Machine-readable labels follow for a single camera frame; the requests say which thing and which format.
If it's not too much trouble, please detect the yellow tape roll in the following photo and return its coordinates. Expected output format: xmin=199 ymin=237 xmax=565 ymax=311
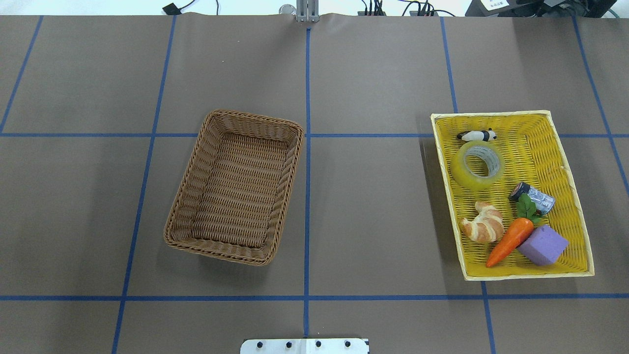
xmin=450 ymin=141 xmax=506 ymax=191

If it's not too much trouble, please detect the black plug on table edge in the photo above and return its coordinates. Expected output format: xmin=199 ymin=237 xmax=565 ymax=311
xmin=162 ymin=3 xmax=182 ymax=16

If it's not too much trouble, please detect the white metal bracket plate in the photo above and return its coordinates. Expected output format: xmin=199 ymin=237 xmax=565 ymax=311
xmin=240 ymin=338 xmax=371 ymax=354

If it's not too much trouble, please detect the purple foam block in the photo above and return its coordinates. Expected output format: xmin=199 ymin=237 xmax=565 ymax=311
xmin=517 ymin=225 xmax=569 ymax=266

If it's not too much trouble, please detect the panda figurine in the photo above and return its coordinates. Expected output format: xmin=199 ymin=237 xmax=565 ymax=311
xmin=457 ymin=128 xmax=497 ymax=143

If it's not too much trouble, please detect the brown wicker basket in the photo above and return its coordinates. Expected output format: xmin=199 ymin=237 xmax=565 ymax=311
xmin=163 ymin=110 xmax=305 ymax=266

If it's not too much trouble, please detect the aluminium post mount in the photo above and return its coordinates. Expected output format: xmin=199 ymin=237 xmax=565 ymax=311
xmin=295 ymin=0 xmax=320 ymax=23

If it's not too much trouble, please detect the yellow woven basket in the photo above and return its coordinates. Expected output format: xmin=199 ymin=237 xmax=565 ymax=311
xmin=430 ymin=110 xmax=595 ymax=281

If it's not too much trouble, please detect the toy croissant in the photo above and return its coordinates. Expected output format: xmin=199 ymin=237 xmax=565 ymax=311
xmin=458 ymin=201 xmax=505 ymax=243

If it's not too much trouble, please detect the toy carrot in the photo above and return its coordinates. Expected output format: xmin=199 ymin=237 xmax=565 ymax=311
xmin=486 ymin=194 xmax=541 ymax=267

